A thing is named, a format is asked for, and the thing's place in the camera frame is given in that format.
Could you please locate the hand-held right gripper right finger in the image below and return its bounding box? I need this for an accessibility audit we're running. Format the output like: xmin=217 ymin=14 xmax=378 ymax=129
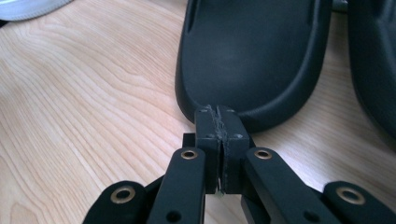
xmin=218 ymin=105 xmax=251 ymax=194

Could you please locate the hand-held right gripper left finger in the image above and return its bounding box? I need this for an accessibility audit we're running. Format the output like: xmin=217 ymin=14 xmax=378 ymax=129
xmin=195 ymin=105 xmax=223 ymax=194

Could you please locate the black slipper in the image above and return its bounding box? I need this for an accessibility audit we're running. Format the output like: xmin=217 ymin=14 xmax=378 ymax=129
xmin=346 ymin=0 xmax=396 ymax=142
xmin=175 ymin=0 xmax=333 ymax=133

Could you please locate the white sneaker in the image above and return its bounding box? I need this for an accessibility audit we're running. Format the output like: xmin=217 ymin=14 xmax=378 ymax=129
xmin=0 ymin=0 xmax=74 ymax=22

